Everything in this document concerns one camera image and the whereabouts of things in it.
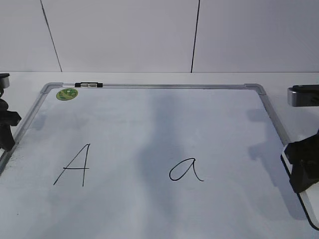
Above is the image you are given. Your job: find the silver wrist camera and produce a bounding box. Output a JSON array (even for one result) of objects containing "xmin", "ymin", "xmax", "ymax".
[
  {"xmin": 0, "ymin": 73, "xmax": 10, "ymax": 89},
  {"xmin": 288, "ymin": 85, "xmax": 319, "ymax": 107}
]

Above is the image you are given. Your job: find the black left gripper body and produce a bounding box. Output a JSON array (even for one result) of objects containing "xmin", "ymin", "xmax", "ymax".
[{"xmin": 0, "ymin": 99, "xmax": 21, "ymax": 151}]

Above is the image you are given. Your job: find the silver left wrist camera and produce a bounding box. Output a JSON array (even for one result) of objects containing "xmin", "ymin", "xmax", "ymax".
[{"xmin": 0, "ymin": 73, "xmax": 10, "ymax": 89}]

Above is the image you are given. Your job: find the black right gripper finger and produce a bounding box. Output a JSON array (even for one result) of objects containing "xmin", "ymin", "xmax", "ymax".
[{"xmin": 284, "ymin": 133, "xmax": 319, "ymax": 193}]

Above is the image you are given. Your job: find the round green magnet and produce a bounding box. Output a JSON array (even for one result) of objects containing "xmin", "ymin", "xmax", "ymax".
[{"xmin": 56, "ymin": 88, "xmax": 78, "ymax": 101}]

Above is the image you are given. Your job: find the white whiteboard eraser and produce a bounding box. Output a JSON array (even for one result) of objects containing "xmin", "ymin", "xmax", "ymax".
[{"xmin": 281, "ymin": 144, "xmax": 319, "ymax": 231}]

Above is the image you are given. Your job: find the white aluminium-framed whiteboard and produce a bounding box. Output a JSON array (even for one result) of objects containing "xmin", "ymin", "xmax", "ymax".
[{"xmin": 0, "ymin": 83, "xmax": 319, "ymax": 239}]

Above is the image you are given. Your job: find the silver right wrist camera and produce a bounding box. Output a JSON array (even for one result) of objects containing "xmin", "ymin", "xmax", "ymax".
[{"xmin": 288, "ymin": 85, "xmax": 319, "ymax": 107}]

